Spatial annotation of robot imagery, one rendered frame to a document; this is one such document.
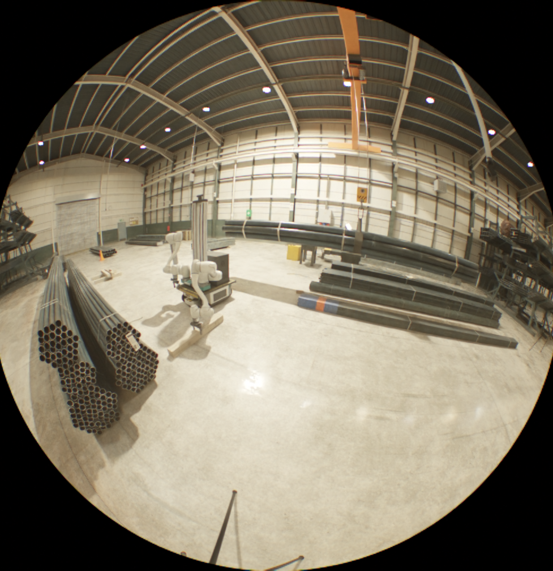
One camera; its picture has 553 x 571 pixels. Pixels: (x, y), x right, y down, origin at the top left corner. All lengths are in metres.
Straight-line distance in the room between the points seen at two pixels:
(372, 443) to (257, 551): 1.19
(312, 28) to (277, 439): 10.41
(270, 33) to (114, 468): 10.87
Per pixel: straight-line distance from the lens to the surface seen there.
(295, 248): 6.83
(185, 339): 2.26
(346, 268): 4.67
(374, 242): 3.44
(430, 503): 1.92
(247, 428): 1.56
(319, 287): 3.93
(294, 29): 9.39
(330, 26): 9.27
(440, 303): 4.96
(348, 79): 6.15
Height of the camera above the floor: 1.43
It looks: 20 degrees down
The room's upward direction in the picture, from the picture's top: 4 degrees clockwise
